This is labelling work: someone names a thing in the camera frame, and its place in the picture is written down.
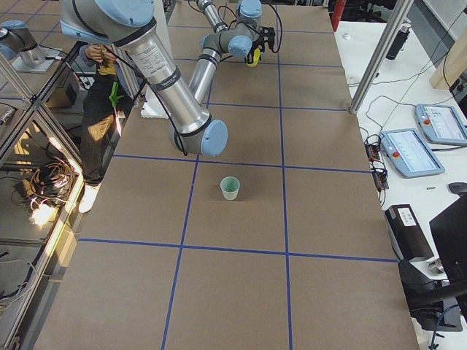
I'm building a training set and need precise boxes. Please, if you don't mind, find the black box with label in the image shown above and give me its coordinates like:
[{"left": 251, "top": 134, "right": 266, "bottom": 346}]
[{"left": 385, "top": 204, "right": 434, "bottom": 262}]

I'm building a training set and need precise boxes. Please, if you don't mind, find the black water bottle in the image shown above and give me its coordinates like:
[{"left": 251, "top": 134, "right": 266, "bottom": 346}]
[{"left": 385, "top": 23, "right": 412, "bottom": 60}]

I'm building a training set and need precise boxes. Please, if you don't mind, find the near blue teach pendant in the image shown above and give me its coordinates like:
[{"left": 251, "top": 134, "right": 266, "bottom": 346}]
[{"left": 380, "top": 128, "right": 445, "bottom": 179}]

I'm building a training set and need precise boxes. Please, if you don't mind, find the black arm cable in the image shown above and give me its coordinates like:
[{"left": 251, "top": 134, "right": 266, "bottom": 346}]
[{"left": 218, "top": 0, "right": 284, "bottom": 61}]

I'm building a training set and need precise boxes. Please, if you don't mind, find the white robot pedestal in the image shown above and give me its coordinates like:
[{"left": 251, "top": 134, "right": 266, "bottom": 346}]
[{"left": 142, "top": 1, "right": 173, "bottom": 119}]

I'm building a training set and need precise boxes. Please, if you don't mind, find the person in yellow jacket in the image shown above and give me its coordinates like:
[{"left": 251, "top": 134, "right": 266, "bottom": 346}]
[{"left": 79, "top": 44, "right": 133, "bottom": 214}]

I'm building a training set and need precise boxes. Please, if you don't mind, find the aluminium frame post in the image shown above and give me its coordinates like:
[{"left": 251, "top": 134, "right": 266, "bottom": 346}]
[{"left": 349, "top": 0, "right": 414, "bottom": 114}]

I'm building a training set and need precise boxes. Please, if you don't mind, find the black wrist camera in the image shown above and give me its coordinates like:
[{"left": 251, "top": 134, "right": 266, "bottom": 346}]
[{"left": 261, "top": 26, "right": 276, "bottom": 51}]

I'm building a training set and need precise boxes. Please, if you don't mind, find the black computer mouse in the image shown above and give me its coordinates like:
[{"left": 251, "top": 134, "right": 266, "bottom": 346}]
[{"left": 448, "top": 182, "right": 467, "bottom": 197}]

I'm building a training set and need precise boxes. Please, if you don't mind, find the brown paper table mat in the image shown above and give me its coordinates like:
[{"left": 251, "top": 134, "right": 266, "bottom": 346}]
[{"left": 35, "top": 6, "right": 418, "bottom": 349}]

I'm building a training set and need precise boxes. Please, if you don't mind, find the far blue teach pendant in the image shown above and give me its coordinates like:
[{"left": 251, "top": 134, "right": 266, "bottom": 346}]
[{"left": 415, "top": 104, "right": 466, "bottom": 146}]

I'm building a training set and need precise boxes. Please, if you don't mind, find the yellow plastic cup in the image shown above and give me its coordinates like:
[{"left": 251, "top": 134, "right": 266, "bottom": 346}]
[{"left": 245, "top": 47, "right": 261, "bottom": 68}]

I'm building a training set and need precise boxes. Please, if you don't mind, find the blue teach pendant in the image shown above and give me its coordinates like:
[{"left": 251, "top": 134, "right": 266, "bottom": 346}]
[
  {"left": 380, "top": 128, "right": 445, "bottom": 179},
  {"left": 415, "top": 104, "right": 466, "bottom": 146}
]

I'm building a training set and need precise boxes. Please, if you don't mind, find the black monitor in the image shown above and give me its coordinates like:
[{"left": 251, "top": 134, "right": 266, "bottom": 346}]
[{"left": 429, "top": 196, "right": 466, "bottom": 281}]

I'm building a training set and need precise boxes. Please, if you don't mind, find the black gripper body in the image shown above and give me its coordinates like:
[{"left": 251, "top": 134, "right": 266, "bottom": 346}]
[{"left": 247, "top": 38, "right": 263, "bottom": 61}]

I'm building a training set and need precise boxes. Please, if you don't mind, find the green plastic cup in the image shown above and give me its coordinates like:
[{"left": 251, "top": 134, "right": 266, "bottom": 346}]
[{"left": 220, "top": 176, "right": 240, "bottom": 201}]

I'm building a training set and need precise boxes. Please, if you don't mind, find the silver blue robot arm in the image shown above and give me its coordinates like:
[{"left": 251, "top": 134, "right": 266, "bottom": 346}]
[
  {"left": 189, "top": 1, "right": 263, "bottom": 103},
  {"left": 61, "top": 1, "right": 228, "bottom": 157}
]

